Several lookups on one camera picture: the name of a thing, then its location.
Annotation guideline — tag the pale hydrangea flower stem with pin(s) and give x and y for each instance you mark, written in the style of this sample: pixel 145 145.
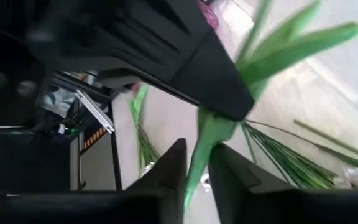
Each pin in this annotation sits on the pale hydrangea flower stem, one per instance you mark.
pixel 328 137

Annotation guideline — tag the orange black hazard strip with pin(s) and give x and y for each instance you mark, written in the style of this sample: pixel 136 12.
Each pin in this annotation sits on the orange black hazard strip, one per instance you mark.
pixel 93 138

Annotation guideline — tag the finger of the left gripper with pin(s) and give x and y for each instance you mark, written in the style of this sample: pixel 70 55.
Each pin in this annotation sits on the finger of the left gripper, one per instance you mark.
pixel 154 37

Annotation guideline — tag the yellow artificial tulip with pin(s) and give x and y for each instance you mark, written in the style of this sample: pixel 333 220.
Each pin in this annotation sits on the yellow artificial tulip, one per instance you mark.
pixel 291 51

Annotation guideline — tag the white veined flower spray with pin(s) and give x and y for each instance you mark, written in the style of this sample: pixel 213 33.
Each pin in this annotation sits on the white veined flower spray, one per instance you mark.
pixel 139 102
pixel 291 165

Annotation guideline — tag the white metal bracket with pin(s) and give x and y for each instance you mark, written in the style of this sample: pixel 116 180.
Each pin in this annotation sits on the white metal bracket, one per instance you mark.
pixel 95 110

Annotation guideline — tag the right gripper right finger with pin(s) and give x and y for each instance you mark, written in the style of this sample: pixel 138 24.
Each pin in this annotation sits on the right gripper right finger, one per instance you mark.
pixel 232 177

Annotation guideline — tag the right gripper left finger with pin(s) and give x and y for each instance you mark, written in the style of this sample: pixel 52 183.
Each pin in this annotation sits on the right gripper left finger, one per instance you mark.
pixel 172 168

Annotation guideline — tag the purple glass vase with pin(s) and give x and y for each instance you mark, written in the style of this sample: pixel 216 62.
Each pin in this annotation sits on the purple glass vase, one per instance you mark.
pixel 210 15

